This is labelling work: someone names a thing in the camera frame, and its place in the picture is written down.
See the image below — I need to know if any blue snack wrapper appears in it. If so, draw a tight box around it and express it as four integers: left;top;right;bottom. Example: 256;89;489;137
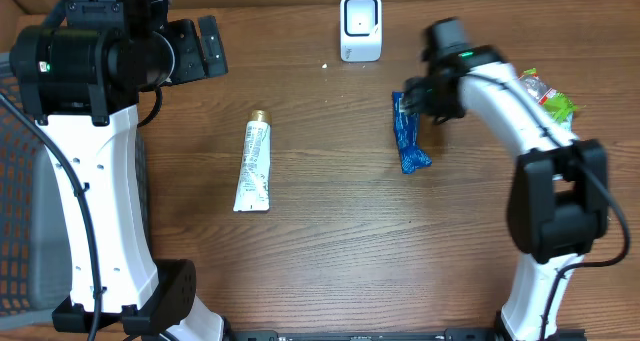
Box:
392;91;432;174

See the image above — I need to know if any green snack bag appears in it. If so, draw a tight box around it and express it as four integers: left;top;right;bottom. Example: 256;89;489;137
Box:
519;68;579;131

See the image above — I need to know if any white tube with gold cap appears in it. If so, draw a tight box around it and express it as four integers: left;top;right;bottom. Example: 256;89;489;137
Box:
233;110;271;212

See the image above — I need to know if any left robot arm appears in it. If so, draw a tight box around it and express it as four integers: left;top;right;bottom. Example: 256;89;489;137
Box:
9;0;232;341

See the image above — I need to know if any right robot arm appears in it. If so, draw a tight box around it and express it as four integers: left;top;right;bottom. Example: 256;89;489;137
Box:
401;42;613;340

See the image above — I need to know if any white barcode scanner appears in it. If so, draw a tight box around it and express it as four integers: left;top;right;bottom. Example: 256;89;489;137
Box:
339;0;383;63

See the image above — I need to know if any grey plastic basket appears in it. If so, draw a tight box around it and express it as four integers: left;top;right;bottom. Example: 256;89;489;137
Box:
0;50;151;332

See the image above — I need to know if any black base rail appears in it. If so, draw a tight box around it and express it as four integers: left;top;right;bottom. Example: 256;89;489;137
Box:
224;328;508;341

